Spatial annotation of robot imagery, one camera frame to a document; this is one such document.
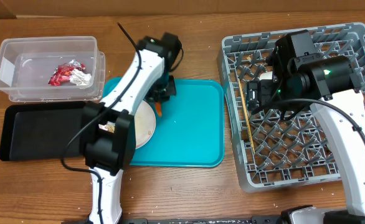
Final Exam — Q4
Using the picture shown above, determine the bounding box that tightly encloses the teal plastic tray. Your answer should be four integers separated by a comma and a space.
101, 77, 225, 169

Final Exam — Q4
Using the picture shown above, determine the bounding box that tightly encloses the clear plastic storage bin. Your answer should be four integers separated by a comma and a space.
0, 36, 106, 102

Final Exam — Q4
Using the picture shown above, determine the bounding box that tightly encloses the white bowl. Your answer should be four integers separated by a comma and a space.
258, 72, 273, 80

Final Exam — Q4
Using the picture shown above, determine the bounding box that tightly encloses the black plastic bin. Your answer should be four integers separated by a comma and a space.
0, 101, 85, 161

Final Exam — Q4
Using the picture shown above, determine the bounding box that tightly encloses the pink plate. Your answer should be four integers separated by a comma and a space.
135, 101, 156, 149

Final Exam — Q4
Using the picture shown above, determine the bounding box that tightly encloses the grey dishwasher rack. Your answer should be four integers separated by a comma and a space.
217, 22, 365, 192

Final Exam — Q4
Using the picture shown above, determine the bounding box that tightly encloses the orange carrot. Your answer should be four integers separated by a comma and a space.
154, 102, 163, 117

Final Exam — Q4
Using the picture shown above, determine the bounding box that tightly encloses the foil wrapper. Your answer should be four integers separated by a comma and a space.
68, 60, 92, 86

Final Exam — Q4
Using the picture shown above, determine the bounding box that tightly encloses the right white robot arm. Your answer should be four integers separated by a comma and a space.
246, 30, 365, 219

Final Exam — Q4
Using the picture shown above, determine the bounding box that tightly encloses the wooden chopstick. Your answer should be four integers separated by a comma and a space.
237, 78, 255, 156

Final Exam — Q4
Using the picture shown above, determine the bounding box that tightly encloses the red snack wrapper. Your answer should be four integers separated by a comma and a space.
49, 63, 85, 86

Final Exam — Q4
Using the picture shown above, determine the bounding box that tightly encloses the pile of peanut shells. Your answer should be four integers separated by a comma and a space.
104, 122, 115, 133

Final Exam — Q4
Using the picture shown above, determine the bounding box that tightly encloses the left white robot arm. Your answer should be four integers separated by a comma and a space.
79, 32, 183, 223

